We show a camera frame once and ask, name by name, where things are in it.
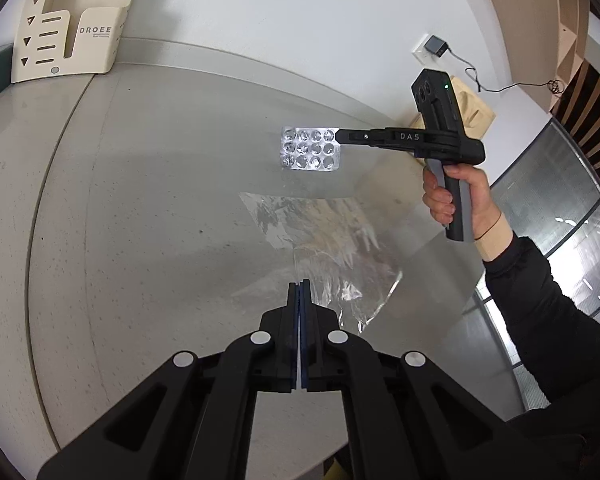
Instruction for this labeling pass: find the silver pill blister pack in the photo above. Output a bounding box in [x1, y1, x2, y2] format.
[279, 127, 341, 172]

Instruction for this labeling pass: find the clear cellophane sheet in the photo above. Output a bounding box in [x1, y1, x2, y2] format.
[234, 193, 403, 334]

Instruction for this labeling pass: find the white adapter wall socket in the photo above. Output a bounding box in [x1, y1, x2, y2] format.
[412, 34, 431, 58]

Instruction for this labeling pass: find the black sleeved right forearm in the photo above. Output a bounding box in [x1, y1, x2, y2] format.
[476, 218, 600, 479]

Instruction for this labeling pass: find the person's right hand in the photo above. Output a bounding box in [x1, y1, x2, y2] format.
[422, 165, 501, 240]

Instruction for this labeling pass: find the grey power adapter with cable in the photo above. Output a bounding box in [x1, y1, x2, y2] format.
[426, 34, 567, 97]

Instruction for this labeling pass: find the wooden wall cabinet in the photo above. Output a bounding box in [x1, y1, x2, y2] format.
[442, 0, 592, 114]

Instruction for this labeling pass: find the beige knife holder rack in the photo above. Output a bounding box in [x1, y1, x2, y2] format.
[10, 0, 132, 84]

